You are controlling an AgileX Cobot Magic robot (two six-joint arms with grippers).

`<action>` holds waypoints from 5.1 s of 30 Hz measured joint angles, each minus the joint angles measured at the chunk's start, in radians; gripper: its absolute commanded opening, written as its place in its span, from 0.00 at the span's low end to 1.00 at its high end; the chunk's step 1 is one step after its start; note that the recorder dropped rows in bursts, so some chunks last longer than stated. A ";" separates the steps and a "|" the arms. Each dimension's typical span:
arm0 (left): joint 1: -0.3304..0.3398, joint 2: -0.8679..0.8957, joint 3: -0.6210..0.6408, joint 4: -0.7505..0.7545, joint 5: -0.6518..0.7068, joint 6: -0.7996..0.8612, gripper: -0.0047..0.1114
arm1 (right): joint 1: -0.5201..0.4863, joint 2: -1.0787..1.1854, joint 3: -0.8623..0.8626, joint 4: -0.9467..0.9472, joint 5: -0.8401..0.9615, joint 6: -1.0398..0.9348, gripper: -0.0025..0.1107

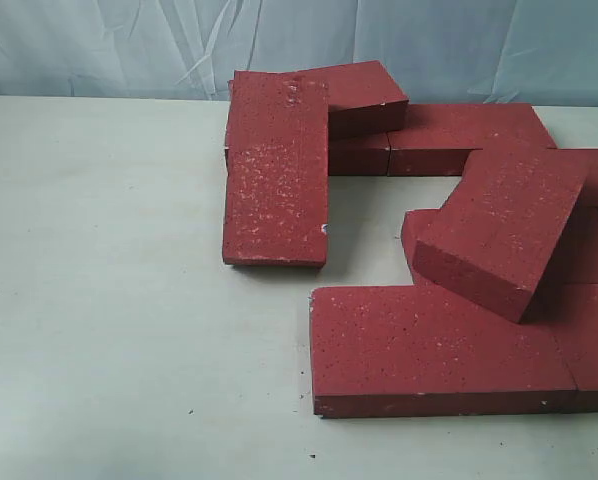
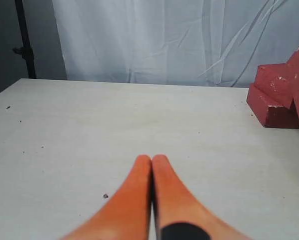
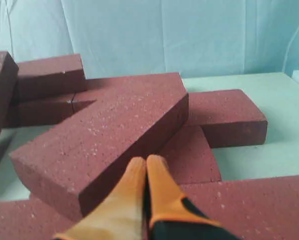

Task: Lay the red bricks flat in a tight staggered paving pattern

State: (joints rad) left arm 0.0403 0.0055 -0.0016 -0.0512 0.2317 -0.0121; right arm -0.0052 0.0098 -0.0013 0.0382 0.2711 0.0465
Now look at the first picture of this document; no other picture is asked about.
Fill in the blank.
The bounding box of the red brick back row middle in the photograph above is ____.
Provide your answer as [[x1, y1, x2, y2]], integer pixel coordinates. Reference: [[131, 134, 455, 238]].
[[387, 103, 557, 176]]

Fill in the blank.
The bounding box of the red brick back row left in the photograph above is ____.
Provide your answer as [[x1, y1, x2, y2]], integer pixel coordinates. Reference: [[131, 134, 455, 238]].
[[328, 133, 391, 176]]

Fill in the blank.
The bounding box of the long red brick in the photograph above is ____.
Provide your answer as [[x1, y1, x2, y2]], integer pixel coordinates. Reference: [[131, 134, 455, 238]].
[[222, 71, 328, 268]]

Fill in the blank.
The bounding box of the red brick under tilted one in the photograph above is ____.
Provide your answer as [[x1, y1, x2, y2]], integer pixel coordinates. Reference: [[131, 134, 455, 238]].
[[401, 207, 598, 285]]

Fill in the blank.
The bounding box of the pale blue backdrop cloth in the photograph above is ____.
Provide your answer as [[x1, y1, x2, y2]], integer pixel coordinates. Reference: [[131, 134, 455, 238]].
[[0, 1, 598, 106]]

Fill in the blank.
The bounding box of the large red brick front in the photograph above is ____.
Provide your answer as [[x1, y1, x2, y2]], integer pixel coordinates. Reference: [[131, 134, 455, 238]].
[[309, 285, 577, 418]]

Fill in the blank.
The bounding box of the red brick row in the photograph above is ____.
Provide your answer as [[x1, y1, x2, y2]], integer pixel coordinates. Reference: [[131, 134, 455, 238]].
[[328, 133, 391, 176], [387, 103, 557, 176]]

